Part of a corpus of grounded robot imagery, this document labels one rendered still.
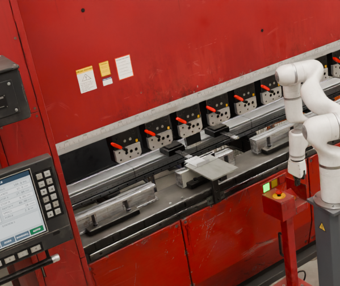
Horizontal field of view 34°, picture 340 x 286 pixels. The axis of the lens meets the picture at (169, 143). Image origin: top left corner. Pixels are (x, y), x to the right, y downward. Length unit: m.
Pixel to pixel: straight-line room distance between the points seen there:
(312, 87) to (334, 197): 0.51
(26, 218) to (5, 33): 0.74
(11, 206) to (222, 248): 1.62
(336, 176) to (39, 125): 1.32
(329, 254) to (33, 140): 1.45
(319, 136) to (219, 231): 1.09
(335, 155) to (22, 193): 1.32
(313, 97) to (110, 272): 1.36
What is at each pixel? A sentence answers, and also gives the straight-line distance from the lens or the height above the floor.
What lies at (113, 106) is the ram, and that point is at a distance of 2.80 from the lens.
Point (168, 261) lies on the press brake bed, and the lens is 3.15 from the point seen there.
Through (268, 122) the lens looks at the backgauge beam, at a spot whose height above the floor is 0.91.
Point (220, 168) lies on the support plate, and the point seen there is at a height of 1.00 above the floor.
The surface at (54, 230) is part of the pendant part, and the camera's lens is 2.16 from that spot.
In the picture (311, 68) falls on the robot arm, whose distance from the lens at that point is 2.73.
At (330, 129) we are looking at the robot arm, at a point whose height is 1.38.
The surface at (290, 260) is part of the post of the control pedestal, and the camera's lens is 3.42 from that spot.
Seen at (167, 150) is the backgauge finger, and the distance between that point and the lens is 3.33.
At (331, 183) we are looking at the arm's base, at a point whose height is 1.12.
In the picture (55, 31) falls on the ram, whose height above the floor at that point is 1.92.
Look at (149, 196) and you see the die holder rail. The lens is 3.07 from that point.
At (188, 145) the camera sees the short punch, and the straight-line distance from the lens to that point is 3.13.
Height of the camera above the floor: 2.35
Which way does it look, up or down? 23 degrees down
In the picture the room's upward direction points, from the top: 10 degrees counter-clockwise
